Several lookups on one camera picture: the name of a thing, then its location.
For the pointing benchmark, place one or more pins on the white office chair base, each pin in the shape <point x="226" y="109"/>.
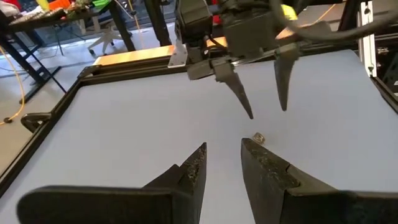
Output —
<point x="105" y="39"/>

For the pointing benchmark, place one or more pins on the black desk frame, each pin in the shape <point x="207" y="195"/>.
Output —
<point x="31" y="37"/>

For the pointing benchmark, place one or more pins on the silver mounting bracket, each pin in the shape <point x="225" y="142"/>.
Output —
<point x="178" y="57"/>

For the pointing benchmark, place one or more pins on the black metal table frame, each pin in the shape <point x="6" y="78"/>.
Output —
<point x="37" y="140"/>

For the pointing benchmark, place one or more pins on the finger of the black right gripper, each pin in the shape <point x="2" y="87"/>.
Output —
<point x="284" y="77"/>
<point x="236" y="87"/>

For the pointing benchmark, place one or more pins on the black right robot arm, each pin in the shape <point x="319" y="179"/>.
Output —
<point x="192" y="18"/>

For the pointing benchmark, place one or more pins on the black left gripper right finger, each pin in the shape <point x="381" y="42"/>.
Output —
<point x="311" y="205"/>

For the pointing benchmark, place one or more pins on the grey translucent skull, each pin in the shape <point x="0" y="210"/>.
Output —
<point x="258" y="137"/>

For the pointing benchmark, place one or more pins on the silver aluminium post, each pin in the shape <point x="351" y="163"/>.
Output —
<point x="367" y="37"/>

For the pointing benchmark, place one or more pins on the blue-grey table mat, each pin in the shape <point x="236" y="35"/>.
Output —
<point x="124" y="124"/>

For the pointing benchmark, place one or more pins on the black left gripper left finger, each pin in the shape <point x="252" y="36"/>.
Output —
<point x="109" y="205"/>

